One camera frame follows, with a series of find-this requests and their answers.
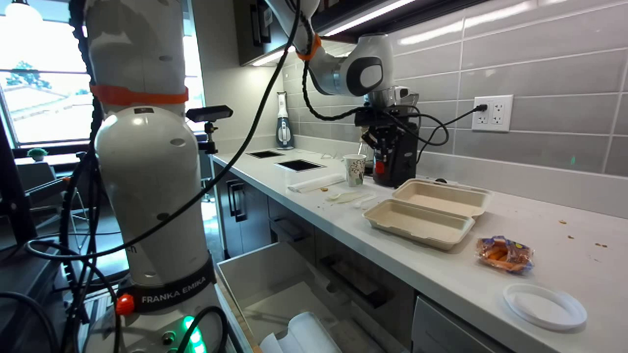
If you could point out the beige clamshell takeout container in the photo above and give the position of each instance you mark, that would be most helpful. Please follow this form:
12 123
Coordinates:
425 213

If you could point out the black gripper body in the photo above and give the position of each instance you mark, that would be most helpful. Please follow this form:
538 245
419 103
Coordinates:
379 119

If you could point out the white wall outlet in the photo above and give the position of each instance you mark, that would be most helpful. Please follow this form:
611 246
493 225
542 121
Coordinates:
493 113

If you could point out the white plastic lid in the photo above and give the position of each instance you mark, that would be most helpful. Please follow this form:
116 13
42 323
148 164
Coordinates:
544 307

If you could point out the white paper roll stack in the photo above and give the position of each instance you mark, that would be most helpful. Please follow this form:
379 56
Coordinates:
305 337

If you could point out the dark base cabinet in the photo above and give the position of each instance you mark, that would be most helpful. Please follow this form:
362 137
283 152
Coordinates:
246 209

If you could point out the black coffee grinder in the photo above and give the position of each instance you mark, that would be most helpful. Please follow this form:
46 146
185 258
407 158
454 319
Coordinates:
399 160

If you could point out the orange blue carrot bag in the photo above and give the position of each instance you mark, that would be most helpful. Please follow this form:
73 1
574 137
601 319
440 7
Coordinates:
503 254

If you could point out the black camera on stand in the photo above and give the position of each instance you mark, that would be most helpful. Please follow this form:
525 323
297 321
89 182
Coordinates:
209 115

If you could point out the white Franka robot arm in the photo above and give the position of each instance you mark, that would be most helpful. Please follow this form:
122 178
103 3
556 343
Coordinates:
150 184

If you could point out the soap dispenser bottle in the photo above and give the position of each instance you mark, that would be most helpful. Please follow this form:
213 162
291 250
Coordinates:
285 129

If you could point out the cream plastic knife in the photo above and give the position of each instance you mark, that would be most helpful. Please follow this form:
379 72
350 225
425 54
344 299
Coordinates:
350 195

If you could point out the open white drawer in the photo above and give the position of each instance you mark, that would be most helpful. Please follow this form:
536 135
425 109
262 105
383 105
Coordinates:
275 288

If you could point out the printed paper cup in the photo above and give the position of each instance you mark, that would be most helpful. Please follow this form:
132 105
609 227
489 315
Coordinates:
356 172

